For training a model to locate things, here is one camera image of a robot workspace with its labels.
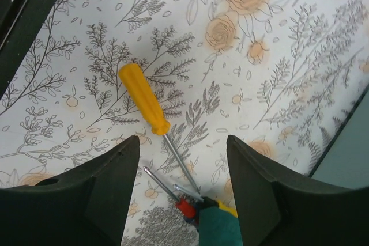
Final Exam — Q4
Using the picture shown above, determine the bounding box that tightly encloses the yellow black screwdriver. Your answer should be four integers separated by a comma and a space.
173, 184, 238, 222

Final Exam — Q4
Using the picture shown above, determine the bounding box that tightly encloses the teal drawer box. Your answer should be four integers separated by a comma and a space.
310, 88, 368, 189

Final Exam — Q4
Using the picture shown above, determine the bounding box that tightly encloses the red small screwdriver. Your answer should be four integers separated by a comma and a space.
143, 166, 199, 229

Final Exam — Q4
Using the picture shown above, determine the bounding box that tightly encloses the green cloth on table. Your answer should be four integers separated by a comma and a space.
198, 207, 243, 246

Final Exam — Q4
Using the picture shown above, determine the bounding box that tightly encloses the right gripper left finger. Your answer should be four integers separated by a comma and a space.
1, 135, 140, 245

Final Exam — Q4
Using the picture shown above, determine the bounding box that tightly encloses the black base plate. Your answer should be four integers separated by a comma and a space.
1, 0, 56, 94

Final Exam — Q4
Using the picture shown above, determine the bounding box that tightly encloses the orange handle screwdriver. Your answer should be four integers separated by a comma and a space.
118, 63, 200, 193

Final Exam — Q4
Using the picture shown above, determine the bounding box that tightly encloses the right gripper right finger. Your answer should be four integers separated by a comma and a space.
227, 135, 368, 245

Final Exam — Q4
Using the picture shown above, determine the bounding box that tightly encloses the floral table mat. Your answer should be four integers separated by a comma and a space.
1, 0, 368, 245

